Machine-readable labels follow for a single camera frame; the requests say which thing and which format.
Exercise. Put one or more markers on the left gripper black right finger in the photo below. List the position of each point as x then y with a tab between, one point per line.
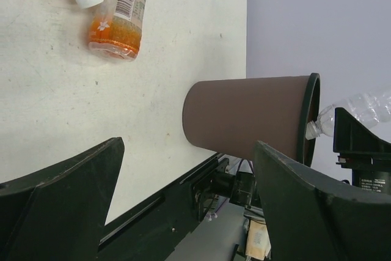
311	216

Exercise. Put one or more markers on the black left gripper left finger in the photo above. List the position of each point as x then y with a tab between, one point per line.
59	212

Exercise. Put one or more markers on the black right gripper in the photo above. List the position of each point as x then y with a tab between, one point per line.
361	151

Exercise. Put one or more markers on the brown round bin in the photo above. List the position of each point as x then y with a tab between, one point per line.
229	116

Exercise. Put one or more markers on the clear orange drink bottle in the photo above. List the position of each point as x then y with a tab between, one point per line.
116	29

